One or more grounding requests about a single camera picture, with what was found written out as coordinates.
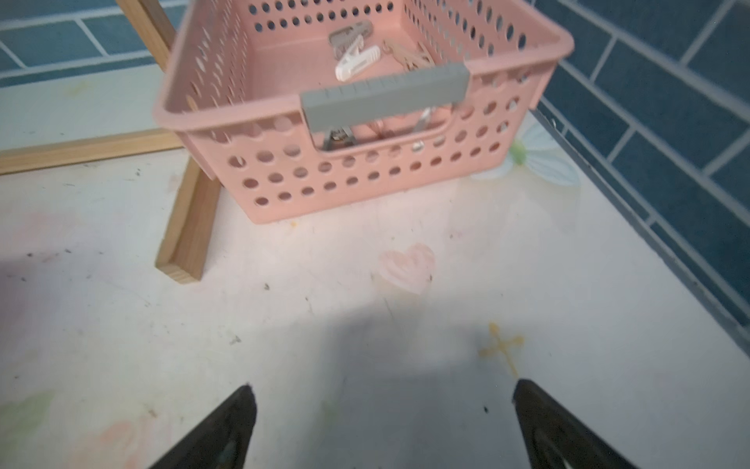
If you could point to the pink plastic basket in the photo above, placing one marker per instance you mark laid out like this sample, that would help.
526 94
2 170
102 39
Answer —
301 106

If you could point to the grey basket handle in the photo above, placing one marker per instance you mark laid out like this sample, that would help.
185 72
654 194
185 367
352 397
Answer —
381 97

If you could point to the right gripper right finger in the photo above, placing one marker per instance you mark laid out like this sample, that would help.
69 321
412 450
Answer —
555 438

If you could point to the white flower by wall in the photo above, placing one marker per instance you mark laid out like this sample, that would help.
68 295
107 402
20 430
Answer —
536 150

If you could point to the white clothespin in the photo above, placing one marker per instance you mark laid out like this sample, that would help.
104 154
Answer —
356 61

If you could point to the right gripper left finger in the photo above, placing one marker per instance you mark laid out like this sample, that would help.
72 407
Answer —
220 440

